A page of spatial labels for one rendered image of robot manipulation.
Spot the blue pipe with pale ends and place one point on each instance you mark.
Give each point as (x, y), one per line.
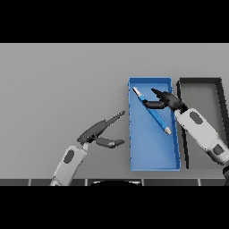
(155, 114)

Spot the dark grey rectangular bin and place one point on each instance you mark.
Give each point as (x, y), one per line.
(202, 95)

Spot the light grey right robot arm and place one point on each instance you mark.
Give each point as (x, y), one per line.
(202, 133)

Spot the dark strip with pale lines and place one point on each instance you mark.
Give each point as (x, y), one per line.
(167, 182)

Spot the blue rectangular bin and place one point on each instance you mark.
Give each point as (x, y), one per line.
(153, 143)

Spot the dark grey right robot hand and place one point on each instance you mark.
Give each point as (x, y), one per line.
(169, 100)

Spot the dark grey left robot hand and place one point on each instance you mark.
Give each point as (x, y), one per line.
(95, 130)

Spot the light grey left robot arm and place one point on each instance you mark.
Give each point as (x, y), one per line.
(69, 163)

